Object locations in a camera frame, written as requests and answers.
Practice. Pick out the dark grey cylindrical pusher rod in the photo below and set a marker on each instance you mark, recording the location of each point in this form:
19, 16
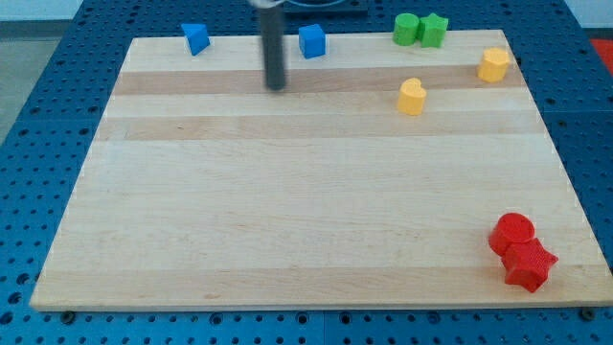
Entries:
272, 43

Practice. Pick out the blue cube block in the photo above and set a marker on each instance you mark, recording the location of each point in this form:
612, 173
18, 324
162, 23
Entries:
312, 41

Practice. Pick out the blue triangle block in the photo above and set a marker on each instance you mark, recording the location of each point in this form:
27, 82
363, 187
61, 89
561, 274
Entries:
197, 37

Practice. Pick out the green cylinder block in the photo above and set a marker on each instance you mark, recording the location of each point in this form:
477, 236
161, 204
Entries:
405, 30

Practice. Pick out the yellow heart block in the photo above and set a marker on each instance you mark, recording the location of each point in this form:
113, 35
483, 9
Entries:
411, 97

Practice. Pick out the green star block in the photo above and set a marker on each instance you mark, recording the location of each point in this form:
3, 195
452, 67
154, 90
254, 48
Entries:
432, 30

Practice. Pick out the light wooden board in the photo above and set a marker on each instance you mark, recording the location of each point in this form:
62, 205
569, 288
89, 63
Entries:
203, 191

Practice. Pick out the yellow hexagon block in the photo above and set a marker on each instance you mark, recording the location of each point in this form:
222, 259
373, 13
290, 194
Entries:
493, 65

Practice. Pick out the red cylinder block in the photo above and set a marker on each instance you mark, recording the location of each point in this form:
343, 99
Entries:
511, 228

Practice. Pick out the red star block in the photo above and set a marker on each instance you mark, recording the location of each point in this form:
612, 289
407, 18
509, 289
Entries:
528, 264

